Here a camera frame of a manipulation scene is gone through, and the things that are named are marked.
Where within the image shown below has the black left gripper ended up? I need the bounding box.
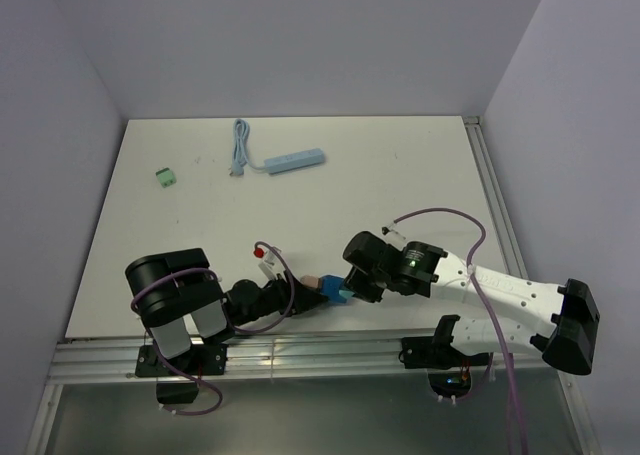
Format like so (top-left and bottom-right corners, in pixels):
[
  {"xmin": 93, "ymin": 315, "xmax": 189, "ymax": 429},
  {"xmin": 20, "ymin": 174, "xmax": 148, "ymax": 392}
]
[{"xmin": 234, "ymin": 269, "xmax": 328, "ymax": 326}]

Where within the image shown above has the pink charger plug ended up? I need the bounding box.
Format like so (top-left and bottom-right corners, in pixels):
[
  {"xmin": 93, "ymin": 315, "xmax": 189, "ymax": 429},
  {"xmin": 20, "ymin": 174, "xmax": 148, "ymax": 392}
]
[{"xmin": 300, "ymin": 275, "xmax": 322, "ymax": 290}]

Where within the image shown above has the blue cube socket adapter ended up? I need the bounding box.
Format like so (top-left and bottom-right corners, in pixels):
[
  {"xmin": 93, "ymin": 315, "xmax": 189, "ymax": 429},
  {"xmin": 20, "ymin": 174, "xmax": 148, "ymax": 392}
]
[{"xmin": 320, "ymin": 275, "xmax": 348, "ymax": 305}]

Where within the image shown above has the teal charger plug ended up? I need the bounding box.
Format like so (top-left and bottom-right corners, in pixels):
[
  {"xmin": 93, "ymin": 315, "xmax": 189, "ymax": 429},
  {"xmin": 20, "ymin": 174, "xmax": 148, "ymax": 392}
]
[{"xmin": 336, "ymin": 290, "xmax": 353, "ymax": 304}]

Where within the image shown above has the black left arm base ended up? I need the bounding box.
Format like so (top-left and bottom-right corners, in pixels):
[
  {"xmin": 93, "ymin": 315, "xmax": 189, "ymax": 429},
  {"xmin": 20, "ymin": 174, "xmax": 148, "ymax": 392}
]
[{"xmin": 134, "ymin": 343, "xmax": 228, "ymax": 416}]

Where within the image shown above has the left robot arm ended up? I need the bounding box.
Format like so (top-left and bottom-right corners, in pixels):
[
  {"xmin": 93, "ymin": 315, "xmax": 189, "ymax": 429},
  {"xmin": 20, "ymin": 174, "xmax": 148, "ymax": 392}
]
[{"xmin": 125, "ymin": 241, "xmax": 329, "ymax": 374}]

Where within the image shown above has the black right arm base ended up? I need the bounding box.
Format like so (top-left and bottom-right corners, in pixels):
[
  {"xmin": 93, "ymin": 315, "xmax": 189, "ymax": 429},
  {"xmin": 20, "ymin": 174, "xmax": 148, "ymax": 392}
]
[{"xmin": 398, "ymin": 336, "xmax": 494, "ymax": 406}]

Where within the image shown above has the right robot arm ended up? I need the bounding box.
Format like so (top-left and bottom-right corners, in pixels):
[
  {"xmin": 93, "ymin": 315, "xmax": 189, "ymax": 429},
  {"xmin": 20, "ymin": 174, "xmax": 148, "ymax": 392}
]
[{"xmin": 343, "ymin": 231, "xmax": 600, "ymax": 376}]

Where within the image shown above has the green plug adapter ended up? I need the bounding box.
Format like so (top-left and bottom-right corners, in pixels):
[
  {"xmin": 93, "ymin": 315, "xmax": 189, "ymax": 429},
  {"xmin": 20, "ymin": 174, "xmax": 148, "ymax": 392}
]
[{"xmin": 155, "ymin": 167, "xmax": 177, "ymax": 188}]

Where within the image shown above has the light blue power strip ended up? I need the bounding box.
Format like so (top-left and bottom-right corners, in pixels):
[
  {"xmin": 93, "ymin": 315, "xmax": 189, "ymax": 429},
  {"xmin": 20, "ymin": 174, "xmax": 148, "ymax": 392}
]
[{"xmin": 264, "ymin": 148, "xmax": 326, "ymax": 175}]

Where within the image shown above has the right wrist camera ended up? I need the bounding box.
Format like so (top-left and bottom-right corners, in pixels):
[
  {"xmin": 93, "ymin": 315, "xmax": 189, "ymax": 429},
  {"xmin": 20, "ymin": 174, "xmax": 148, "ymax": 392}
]
[{"xmin": 381, "ymin": 224, "xmax": 407, "ymax": 250}]

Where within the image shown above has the aluminium side rail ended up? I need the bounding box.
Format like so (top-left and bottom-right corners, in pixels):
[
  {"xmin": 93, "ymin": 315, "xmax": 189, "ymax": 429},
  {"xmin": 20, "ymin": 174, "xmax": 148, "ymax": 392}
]
[{"xmin": 462, "ymin": 116, "xmax": 529, "ymax": 280}]

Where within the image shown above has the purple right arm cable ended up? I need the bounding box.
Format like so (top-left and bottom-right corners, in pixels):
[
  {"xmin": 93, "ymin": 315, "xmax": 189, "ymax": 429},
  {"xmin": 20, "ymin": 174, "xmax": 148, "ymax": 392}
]
[{"xmin": 392, "ymin": 207, "xmax": 531, "ymax": 455}]

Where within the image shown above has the light blue power cord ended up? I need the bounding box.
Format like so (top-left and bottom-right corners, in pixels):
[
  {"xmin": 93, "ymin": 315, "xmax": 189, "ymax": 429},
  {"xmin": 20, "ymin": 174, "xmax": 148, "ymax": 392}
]
[{"xmin": 228, "ymin": 118, "xmax": 267, "ymax": 179}]

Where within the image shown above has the aluminium front rail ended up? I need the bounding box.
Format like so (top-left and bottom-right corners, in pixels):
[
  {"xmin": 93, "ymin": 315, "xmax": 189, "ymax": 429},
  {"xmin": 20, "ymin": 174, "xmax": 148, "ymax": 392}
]
[{"xmin": 47, "ymin": 332, "xmax": 566, "ymax": 384}]

